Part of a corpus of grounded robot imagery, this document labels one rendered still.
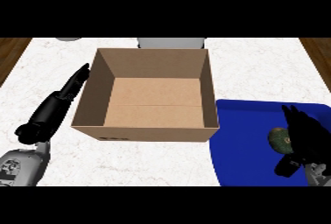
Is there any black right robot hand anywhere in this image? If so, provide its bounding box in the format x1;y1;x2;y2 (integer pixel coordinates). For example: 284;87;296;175
274;104;331;177

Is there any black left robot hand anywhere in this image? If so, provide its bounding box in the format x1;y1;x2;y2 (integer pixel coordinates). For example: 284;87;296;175
15;62;92;145

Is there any dark green squash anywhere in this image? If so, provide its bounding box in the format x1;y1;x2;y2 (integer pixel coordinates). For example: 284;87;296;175
268;126;296;155

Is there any blue tray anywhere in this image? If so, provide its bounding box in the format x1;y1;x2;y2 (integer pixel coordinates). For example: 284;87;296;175
209;99;331;187

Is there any brown cardboard box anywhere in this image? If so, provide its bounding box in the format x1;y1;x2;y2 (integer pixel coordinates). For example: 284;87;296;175
70;47;222;144

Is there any pale grey appliance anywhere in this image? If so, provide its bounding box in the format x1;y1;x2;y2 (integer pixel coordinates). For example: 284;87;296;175
136;38;207;50

